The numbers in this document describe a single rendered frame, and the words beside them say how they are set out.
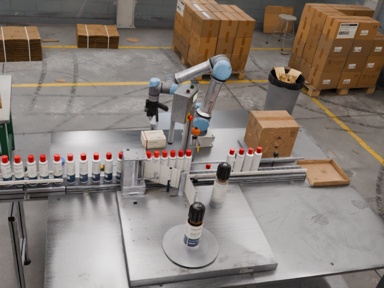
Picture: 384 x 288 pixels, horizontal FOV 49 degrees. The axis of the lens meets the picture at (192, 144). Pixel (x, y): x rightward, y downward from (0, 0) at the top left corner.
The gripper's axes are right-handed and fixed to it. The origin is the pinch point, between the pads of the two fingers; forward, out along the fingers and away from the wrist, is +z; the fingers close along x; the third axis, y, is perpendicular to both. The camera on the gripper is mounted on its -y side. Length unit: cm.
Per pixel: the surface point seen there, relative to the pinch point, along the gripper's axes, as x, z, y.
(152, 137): 3.0, 9.9, 2.0
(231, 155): 51, -3, -39
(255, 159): 52, 1, -57
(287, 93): -135, 58, -202
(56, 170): 44, -1, 70
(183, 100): 46, -44, -3
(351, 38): -206, 16, -330
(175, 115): 44, -33, 0
